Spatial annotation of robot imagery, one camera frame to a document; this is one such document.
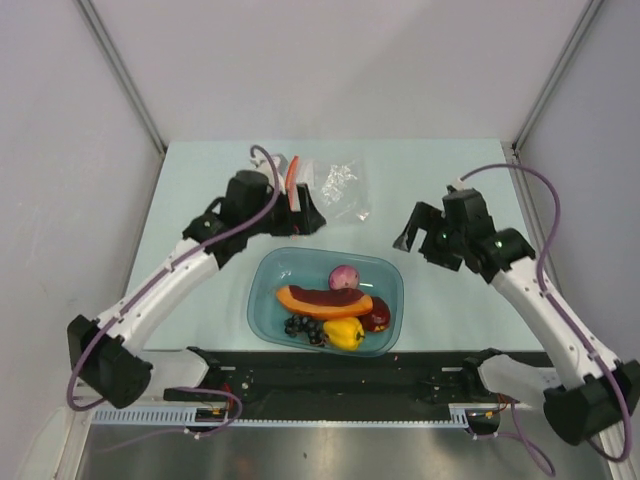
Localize clear zip bag orange seal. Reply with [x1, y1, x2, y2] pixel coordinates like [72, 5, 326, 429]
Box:
[285, 156, 371, 226]

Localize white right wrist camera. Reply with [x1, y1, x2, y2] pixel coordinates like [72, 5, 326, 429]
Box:
[446, 178, 466, 193]

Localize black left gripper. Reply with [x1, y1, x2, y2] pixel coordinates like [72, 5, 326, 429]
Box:
[244, 183, 324, 237]

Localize dark blue fake grapes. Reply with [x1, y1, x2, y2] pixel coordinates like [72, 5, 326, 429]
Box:
[284, 314, 328, 347]

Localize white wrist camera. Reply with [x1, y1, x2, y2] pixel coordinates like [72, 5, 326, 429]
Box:
[250, 153, 289, 191]
[446, 178, 466, 193]

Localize teal transparent plastic tub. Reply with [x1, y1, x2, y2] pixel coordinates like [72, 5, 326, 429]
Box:
[247, 247, 404, 357]

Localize aluminium corner rail right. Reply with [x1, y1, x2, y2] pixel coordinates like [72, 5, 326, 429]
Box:
[511, 0, 607, 154]

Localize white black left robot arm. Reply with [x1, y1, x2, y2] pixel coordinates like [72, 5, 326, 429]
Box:
[67, 170, 326, 411]

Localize purple fake onion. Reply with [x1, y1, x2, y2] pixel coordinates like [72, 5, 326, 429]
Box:
[328, 265, 360, 290]

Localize dark purple fake fruit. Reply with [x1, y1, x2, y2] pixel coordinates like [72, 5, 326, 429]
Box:
[359, 296, 392, 333]

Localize aluminium corner rail left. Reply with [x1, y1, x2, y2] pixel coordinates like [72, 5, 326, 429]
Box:
[72, 0, 168, 158]

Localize white slotted cable duct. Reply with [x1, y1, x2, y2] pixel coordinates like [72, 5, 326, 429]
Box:
[92, 402, 474, 429]

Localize orange fake carrot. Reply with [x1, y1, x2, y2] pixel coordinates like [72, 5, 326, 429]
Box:
[276, 285, 372, 320]

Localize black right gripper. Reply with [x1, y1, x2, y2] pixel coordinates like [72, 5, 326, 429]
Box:
[393, 202, 467, 272]

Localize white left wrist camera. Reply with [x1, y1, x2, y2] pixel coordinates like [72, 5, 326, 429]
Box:
[250, 153, 289, 191]

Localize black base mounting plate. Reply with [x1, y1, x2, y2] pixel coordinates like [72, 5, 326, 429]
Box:
[163, 347, 508, 423]

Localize aluminium corner rail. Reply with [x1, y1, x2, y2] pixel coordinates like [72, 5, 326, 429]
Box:
[72, 0, 168, 158]
[511, 0, 607, 154]

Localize yellow fake pepper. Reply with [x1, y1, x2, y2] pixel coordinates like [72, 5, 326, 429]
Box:
[323, 317, 365, 351]

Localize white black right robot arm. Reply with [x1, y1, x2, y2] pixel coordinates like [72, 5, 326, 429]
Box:
[393, 189, 639, 446]

